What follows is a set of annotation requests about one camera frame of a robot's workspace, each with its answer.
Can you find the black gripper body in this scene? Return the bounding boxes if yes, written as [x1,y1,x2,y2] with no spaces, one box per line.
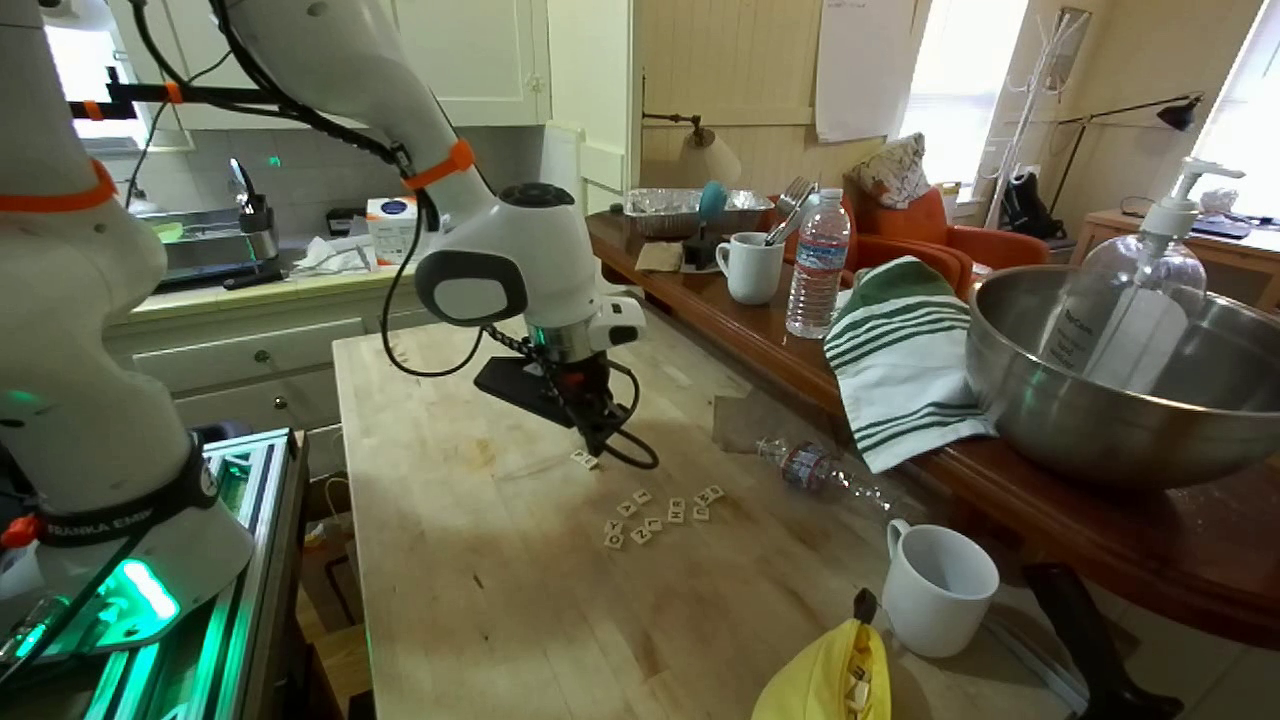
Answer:
[537,348,626,421]

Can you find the aluminium foil tray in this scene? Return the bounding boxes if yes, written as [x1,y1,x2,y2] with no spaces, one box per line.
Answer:
[621,183,783,245]

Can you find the crushed clear plastic bottle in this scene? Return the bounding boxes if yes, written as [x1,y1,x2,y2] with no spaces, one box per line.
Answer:
[713,391,898,518]

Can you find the white mug with utensils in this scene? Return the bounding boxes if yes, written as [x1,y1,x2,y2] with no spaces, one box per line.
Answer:
[713,230,793,311]

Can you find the white container blue label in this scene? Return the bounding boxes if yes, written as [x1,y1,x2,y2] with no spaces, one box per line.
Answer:
[364,194,426,265]

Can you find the clear plastic water bottle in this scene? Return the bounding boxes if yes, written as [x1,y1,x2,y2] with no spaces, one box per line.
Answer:
[780,183,858,343]

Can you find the small white shade lamp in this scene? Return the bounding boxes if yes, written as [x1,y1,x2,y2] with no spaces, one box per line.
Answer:
[637,111,746,194]

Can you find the white crumpled cloth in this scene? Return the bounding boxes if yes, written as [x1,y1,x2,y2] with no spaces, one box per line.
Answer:
[294,231,384,276]

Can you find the green striped white towel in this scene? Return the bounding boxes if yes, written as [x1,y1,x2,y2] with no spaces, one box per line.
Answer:
[820,251,1000,476]

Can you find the yellow banana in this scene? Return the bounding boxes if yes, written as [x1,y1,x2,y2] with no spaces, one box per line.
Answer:
[749,589,901,720]

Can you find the white drawer cabinet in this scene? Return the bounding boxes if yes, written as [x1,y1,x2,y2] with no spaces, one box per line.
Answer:
[112,256,443,445]

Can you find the black countertop appliance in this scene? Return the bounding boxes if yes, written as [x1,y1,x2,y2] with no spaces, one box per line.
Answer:
[216,155,294,297]

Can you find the empty white mug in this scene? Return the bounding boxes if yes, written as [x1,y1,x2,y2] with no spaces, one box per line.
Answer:
[877,518,1005,665]

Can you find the patterned cushion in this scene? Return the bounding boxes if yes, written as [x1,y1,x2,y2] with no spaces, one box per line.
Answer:
[854,134,937,213]

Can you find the black boots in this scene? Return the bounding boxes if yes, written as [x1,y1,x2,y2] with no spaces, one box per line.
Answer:
[991,166,1074,245]

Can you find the black clamp boom rod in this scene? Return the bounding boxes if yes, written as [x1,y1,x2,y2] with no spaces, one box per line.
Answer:
[63,65,294,125]

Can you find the steel mixing bowl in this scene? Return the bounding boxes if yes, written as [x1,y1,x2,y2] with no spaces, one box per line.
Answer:
[964,262,1280,493]

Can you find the black stand leg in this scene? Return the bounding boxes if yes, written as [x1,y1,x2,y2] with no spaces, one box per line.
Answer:
[1016,558,1186,720]

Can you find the clear soap pump bottle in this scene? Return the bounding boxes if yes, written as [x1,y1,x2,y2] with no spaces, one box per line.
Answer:
[1037,155,1253,397]

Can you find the dark brown wooden counter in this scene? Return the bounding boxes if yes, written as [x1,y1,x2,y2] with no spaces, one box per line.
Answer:
[573,213,1280,654]

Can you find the black desk lamp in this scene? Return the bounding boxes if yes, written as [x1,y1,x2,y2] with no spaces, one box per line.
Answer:
[1052,92,1203,231]

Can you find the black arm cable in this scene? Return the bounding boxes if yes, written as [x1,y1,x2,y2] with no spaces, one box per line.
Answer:
[124,0,670,476]

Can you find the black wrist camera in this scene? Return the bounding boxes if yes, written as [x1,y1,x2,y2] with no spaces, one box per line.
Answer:
[474,354,578,431]

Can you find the orange velcro strap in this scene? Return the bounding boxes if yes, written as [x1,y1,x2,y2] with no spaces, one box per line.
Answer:
[397,138,482,197]
[0,155,116,216]

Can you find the white wall cabinet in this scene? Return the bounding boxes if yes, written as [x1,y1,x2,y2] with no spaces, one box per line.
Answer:
[384,0,557,134]

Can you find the green lit aluminium base frame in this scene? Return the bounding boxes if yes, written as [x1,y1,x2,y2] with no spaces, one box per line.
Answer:
[0,423,313,720]

